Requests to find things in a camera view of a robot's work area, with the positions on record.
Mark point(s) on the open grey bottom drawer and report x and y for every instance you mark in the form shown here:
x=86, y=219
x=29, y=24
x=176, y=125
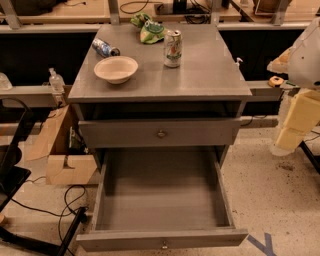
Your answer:
x=161, y=198

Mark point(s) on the closed grey upper drawer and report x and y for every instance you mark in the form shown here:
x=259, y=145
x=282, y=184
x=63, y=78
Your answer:
x=159, y=132

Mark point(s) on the cardboard box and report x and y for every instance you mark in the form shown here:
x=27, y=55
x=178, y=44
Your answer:
x=64, y=166

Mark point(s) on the grey wooden drawer cabinet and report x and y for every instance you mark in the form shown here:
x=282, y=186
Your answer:
x=207, y=84

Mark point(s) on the clear hand sanitizer bottle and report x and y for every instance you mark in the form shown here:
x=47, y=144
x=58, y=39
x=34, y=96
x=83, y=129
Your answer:
x=56, y=81

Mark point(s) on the white ceramic bowl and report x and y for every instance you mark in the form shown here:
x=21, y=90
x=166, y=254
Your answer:
x=116, y=69

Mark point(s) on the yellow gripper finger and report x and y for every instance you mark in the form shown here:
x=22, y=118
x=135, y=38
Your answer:
x=298, y=119

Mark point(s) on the black floor stand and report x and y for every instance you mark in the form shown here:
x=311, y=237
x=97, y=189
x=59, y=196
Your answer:
x=43, y=247

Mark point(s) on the black stand right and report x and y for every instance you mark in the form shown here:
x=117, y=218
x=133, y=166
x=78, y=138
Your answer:
x=314, y=159

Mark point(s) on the small white pump bottle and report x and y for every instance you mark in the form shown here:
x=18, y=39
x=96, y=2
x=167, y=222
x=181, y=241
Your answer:
x=238, y=62

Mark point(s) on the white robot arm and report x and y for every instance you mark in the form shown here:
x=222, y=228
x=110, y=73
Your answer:
x=301, y=62

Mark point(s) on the white green 7up can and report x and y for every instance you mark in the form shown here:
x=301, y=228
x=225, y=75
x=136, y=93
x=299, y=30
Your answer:
x=172, y=48

